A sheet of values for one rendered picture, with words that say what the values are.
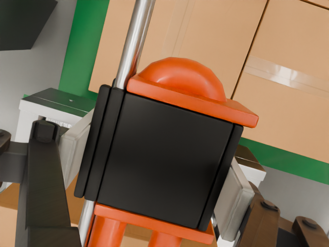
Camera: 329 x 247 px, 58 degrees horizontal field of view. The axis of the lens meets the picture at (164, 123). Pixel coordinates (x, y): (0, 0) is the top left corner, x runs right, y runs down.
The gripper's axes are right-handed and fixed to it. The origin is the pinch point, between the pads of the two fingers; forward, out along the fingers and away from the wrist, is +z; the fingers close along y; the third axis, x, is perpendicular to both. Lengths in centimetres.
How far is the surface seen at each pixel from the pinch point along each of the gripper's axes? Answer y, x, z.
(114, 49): -15, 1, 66
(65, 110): -23, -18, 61
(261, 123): 31, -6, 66
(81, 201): -8.6, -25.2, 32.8
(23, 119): -34, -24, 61
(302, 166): 80, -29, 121
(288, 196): 79, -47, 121
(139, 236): 3.3, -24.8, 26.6
